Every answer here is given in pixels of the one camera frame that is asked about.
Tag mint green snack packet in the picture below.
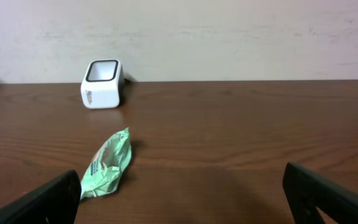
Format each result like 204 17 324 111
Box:
80 128 132 199

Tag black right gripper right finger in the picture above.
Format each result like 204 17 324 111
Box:
282 162 358 223

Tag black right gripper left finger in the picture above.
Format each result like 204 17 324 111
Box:
0 170 81 224

